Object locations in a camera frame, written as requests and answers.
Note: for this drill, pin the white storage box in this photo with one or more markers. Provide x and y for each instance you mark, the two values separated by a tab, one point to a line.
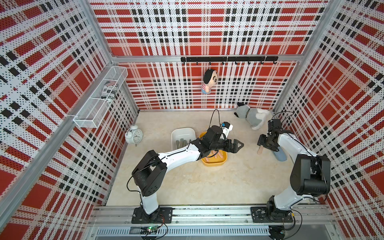
182	137

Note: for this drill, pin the cartoon boy doll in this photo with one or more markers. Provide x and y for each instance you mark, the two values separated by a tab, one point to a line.
209	80

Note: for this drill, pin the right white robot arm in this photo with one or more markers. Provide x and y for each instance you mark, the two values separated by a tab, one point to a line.
310	176

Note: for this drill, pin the striped can in basket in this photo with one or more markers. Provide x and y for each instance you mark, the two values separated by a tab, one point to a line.
109	91

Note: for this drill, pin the white alarm clock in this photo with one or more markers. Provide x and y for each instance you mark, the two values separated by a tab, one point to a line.
134	135

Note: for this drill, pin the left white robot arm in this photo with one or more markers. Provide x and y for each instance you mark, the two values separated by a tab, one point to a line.
150	172

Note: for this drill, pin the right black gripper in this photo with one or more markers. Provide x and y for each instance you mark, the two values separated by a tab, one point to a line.
261	141

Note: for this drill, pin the yellow storage box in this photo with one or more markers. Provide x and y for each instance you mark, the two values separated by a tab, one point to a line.
214	160

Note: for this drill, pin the black hook rail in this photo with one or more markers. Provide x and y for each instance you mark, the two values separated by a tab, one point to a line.
246	59

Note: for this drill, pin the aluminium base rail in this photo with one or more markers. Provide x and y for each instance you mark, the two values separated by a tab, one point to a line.
303	222

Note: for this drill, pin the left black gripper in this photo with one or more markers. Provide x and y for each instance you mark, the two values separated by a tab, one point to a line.
233	149

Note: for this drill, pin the grey plush dog toy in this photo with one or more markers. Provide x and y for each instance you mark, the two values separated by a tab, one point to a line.
254	116

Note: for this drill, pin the white wire wall basket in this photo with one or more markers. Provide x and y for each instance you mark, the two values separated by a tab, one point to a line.
94	110

